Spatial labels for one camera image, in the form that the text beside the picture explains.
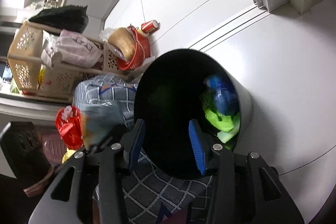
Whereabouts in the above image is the red plastic basket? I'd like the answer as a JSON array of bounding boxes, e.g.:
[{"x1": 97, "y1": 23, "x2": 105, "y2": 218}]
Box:
[{"x1": 117, "y1": 26, "x2": 150, "y2": 71}]

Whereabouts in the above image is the green plastic bag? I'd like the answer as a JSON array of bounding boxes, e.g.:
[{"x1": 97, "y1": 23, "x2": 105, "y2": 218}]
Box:
[{"x1": 203, "y1": 93, "x2": 241, "y2": 151}]

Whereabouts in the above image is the red drink can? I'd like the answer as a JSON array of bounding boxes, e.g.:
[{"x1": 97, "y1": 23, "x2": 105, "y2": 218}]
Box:
[{"x1": 141, "y1": 20, "x2": 159, "y2": 34}]

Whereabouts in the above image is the grey checked tablecloth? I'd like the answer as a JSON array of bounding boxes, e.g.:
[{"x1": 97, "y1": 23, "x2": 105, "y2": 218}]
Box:
[{"x1": 73, "y1": 75, "x2": 213, "y2": 223}]

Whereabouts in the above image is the black hanging cloth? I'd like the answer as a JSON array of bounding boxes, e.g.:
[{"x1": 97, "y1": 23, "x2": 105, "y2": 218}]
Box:
[{"x1": 29, "y1": 5, "x2": 89, "y2": 34}]

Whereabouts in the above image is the red plastic bag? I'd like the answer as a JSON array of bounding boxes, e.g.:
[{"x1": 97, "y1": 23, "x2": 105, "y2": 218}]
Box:
[{"x1": 55, "y1": 105, "x2": 84, "y2": 150}]

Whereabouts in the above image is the black trash bin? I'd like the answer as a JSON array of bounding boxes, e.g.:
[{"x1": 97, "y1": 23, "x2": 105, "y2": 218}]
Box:
[{"x1": 134, "y1": 49, "x2": 253, "y2": 180}]

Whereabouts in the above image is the blue plastic wrapper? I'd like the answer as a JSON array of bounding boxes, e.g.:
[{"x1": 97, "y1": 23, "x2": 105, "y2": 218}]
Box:
[{"x1": 205, "y1": 75, "x2": 239, "y2": 117}]

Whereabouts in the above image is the pink patterned bag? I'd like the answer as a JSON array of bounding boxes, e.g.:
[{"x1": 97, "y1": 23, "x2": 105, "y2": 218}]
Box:
[{"x1": 41, "y1": 30, "x2": 102, "y2": 69}]

